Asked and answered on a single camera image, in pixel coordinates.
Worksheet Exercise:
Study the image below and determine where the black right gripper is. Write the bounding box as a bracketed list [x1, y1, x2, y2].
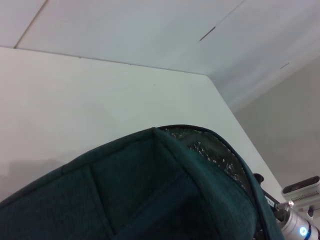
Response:
[253, 173, 283, 221]

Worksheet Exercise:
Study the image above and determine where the dark teal fabric lunch bag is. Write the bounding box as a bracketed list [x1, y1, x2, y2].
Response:
[0, 124, 278, 240]

